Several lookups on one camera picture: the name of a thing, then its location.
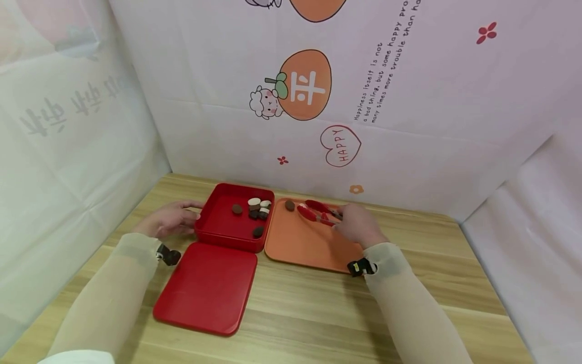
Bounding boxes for person's right hand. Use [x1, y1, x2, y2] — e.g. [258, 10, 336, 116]
[333, 203, 391, 250]

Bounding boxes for person's left hand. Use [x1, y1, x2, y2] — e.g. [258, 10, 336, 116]
[133, 200, 206, 245]

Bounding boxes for red square tin box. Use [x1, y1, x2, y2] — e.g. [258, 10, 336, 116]
[195, 183, 276, 254]

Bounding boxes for red food tongs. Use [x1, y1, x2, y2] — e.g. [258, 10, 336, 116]
[297, 199, 345, 227]

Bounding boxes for person's left forearm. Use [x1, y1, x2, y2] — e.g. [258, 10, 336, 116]
[38, 232, 163, 364]

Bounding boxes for person's right forearm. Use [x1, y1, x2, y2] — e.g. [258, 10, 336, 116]
[363, 242, 474, 364]

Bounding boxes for black wrist band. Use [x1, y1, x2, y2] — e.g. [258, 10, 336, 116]
[156, 244, 182, 267]
[347, 257, 378, 278]

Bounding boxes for orange rectangular tray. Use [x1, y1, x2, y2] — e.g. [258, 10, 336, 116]
[264, 198, 365, 274]

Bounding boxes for pile of mixed cookies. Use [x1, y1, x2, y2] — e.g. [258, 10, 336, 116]
[231, 197, 273, 239]

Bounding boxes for red square tin lid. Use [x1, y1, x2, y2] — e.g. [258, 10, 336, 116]
[153, 241, 259, 337]

